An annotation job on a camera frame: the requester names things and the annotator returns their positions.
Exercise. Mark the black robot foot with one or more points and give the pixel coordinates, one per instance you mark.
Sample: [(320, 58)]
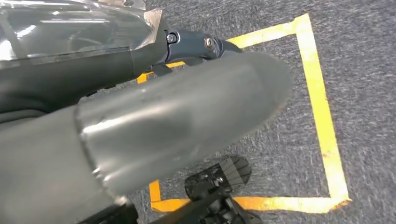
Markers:
[(229, 173)]

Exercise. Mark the yellow floor tape square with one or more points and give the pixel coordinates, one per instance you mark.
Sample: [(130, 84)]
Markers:
[(321, 123)]

